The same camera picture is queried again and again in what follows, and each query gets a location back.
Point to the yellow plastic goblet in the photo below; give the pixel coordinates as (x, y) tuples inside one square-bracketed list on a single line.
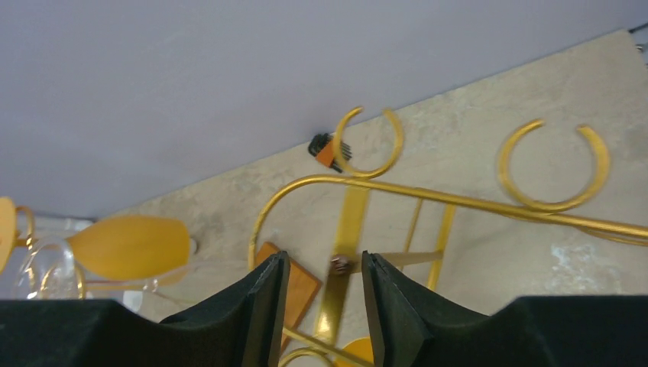
[(120, 248), (361, 348)]

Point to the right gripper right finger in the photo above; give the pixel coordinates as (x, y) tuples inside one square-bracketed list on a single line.
[(411, 325)]

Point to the black orange hex key set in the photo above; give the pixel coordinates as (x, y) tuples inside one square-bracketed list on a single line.
[(320, 147)]

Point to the ribbed clear wine glass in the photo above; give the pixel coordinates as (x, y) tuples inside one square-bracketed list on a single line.
[(49, 271)]

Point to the gold wall hook rack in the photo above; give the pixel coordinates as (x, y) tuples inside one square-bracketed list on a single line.
[(497, 206)]

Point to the yellow plastic goblet back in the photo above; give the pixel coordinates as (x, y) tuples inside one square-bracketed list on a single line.
[(361, 348)]

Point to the yellow plastic goblet front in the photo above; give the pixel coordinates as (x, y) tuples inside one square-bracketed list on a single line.
[(120, 248)]

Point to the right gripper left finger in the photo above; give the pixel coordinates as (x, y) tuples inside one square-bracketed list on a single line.
[(238, 326)]

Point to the gold wire wine glass rack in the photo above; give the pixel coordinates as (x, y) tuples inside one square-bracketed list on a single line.
[(301, 291)]

